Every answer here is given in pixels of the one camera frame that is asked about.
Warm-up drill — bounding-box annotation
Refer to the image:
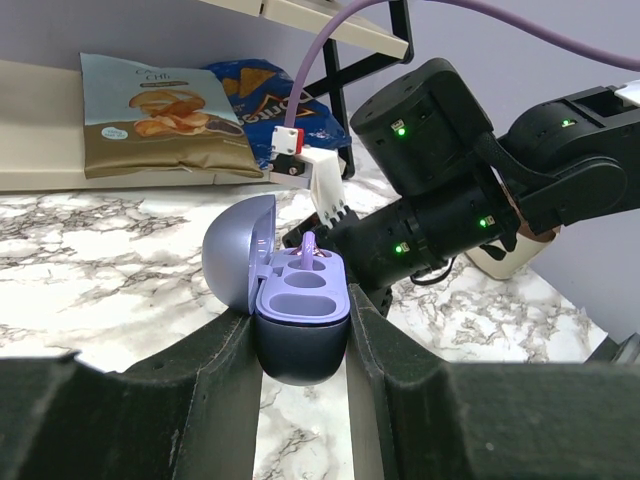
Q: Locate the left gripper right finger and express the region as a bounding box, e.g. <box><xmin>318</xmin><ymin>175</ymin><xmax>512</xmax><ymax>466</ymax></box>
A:
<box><xmin>346</xmin><ymin>285</ymin><xmax>639</xmax><ymax>479</ymax></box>

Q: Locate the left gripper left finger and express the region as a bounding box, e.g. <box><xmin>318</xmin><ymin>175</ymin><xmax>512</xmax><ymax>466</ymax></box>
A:
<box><xmin>1</xmin><ymin>313</ymin><xmax>262</xmax><ymax>479</ymax></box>

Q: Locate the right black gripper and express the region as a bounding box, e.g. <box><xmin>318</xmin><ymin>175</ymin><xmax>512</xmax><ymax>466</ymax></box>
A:
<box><xmin>283</xmin><ymin>184</ymin><xmax>515</xmax><ymax>316</ymax></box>

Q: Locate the lavender earbud charging case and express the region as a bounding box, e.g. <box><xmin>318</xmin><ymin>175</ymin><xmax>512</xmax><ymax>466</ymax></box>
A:
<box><xmin>202</xmin><ymin>195</ymin><xmax>351</xmax><ymax>386</ymax></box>

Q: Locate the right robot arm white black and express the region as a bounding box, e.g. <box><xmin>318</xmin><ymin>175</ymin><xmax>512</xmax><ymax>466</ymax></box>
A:
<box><xmin>283</xmin><ymin>58</ymin><xmax>639</xmax><ymax>313</ymax></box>

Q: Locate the blue Doritos bag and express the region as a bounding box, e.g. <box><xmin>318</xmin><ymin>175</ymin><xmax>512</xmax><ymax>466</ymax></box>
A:
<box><xmin>205</xmin><ymin>59</ymin><xmax>351</xmax><ymax>169</ymax></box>

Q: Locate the gold brown snack bag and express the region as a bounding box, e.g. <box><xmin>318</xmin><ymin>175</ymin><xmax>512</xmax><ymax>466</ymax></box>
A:
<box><xmin>80</xmin><ymin>53</ymin><xmax>263</xmax><ymax>179</ymax></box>

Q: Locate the beige black shelf rack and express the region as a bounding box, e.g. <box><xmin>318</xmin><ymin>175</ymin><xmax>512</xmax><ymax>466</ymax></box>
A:
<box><xmin>1</xmin><ymin>48</ymin><xmax>293</xmax><ymax>192</ymax></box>

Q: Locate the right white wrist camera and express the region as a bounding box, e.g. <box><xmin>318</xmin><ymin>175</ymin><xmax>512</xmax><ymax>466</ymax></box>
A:
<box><xmin>269</xmin><ymin>126</ymin><xmax>347</xmax><ymax>229</ymax></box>

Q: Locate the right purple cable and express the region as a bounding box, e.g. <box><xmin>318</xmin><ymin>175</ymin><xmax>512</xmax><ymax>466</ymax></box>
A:
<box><xmin>284</xmin><ymin>0</ymin><xmax>640</xmax><ymax>131</ymax></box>

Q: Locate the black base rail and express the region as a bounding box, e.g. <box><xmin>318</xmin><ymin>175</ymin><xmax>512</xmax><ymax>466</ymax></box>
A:
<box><xmin>587</xmin><ymin>332</ymin><xmax>640</xmax><ymax>364</ymax></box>

